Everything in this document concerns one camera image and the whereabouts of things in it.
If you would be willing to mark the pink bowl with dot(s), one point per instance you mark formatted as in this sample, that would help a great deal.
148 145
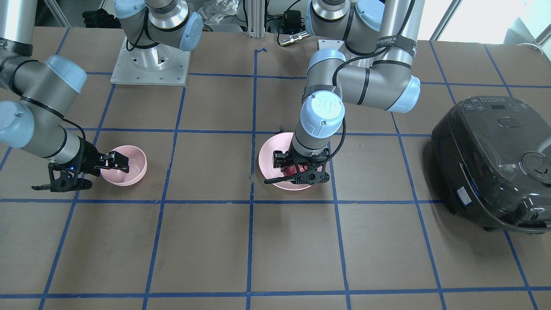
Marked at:
137 165

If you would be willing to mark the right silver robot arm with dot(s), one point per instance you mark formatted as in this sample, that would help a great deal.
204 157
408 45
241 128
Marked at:
48 89

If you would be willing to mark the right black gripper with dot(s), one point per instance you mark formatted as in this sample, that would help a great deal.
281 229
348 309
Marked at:
88 157

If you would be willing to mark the red yellow apple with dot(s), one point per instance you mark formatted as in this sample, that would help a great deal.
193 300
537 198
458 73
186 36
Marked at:
294 169

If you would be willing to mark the aluminium frame post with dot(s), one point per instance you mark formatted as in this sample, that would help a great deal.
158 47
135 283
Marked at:
256 18

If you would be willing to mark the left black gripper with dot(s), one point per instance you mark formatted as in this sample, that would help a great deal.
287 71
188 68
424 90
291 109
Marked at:
278 159

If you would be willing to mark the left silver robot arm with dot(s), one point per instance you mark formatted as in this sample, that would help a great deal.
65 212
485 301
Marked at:
371 68

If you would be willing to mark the pink plate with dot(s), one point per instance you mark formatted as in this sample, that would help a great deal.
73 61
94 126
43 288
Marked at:
280 142

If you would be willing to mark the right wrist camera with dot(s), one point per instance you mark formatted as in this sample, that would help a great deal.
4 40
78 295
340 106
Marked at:
62 179

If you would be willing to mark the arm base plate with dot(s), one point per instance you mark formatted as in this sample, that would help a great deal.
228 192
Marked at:
159 66

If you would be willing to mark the dark rice cooker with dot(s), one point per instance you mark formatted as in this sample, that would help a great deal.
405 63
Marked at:
494 152

